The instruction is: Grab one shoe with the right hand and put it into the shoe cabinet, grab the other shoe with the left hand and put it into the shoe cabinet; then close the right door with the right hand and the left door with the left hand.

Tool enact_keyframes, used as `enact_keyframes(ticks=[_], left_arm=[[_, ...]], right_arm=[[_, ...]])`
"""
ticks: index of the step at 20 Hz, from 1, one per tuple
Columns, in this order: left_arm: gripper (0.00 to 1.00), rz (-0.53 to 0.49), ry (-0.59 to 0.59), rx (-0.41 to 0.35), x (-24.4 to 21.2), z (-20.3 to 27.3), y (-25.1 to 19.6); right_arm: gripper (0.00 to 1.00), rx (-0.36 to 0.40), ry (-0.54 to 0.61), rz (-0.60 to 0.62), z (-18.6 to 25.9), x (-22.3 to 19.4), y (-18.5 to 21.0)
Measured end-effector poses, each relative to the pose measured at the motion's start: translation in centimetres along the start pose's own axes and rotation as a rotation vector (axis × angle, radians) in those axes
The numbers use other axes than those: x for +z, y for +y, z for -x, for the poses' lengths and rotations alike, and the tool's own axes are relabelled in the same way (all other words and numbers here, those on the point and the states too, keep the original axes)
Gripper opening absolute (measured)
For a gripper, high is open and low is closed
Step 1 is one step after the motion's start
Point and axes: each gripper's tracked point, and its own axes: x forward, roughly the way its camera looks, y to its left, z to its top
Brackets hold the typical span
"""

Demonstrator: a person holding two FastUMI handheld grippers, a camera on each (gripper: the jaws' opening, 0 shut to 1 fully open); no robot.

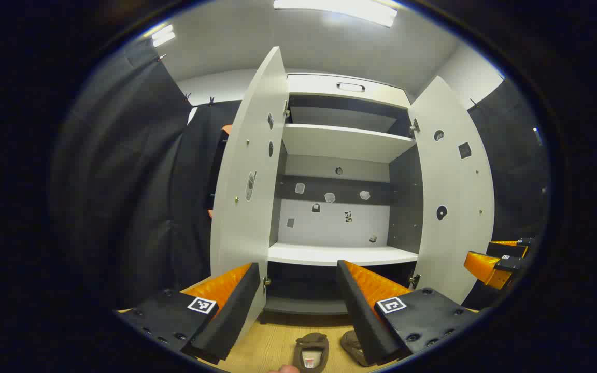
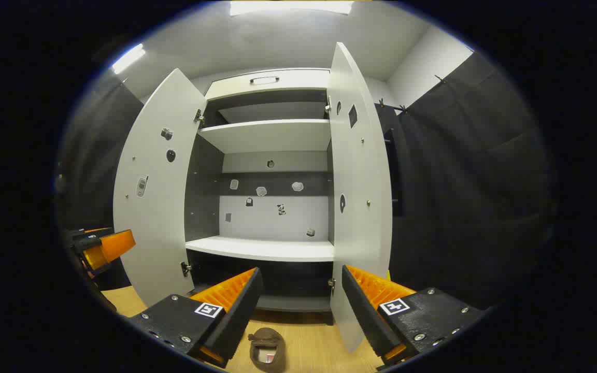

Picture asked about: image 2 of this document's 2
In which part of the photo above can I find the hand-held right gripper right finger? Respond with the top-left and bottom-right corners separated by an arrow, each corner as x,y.
341,264 -> 486,366

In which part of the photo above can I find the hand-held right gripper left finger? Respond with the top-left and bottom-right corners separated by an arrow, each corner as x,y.
127,267 -> 264,369

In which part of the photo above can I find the brown fuzzy shoe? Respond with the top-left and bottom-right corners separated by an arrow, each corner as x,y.
248,327 -> 287,373

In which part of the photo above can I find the white shoe cabinet door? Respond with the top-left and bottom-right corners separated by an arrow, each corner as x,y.
327,41 -> 403,354
113,68 -> 208,307

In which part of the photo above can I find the white grey shoe cabinet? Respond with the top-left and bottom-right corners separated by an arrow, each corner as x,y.
184,67 -> 336,314

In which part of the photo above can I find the black backdrop cloth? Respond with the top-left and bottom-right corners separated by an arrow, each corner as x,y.
374,52 -> 554,311
58,78 -> 145,291

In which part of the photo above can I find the small ceiling light panel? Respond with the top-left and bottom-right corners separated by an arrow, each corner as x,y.
111,44 -> 146,75

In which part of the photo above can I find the large ceiling light panel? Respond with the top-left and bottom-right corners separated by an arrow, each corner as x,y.
230,0 -> 354,17

